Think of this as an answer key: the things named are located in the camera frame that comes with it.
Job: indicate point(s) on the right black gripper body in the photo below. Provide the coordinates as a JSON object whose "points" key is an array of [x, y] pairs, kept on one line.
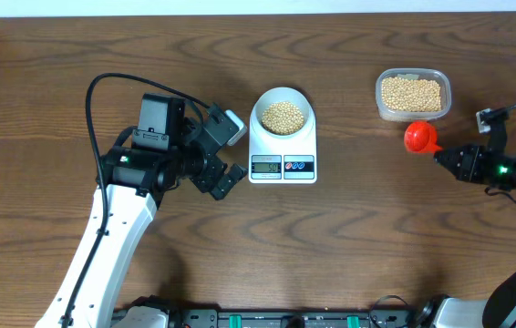
{"points": [[500, 168]]}

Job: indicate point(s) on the clear plastic soybean container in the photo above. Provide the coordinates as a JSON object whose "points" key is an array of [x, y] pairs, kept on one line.
{"points": [[410, 94]]}

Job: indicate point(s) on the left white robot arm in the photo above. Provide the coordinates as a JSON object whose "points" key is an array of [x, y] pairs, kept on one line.
{"points": [[146, 162]]}

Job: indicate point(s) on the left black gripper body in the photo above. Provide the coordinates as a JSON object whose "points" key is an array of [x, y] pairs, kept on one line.
{"points": [[203, 172]]}

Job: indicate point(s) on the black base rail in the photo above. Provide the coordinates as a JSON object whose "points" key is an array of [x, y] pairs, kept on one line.
{"points": [[153, 311]]}

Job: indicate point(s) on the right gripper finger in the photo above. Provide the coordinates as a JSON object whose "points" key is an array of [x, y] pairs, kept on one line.
{"points": [[460, 170], [457, 153]]}

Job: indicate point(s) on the white round bowl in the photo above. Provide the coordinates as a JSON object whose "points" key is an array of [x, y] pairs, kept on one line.
{"points": [[279, 94]]}

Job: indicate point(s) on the soybeans in bowl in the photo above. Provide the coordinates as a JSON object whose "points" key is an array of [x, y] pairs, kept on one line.
{"points": [[283, 118]]}

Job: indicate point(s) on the white digital kitchen scale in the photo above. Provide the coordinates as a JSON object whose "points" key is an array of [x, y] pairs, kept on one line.
{"points": [[281, 160]]}

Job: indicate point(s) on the red plastic measuring scoop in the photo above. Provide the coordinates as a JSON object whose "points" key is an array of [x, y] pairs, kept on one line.
{"points": [[421, 137]]}

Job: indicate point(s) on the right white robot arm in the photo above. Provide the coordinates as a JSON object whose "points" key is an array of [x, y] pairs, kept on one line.
{"points": [[499, 310]]}

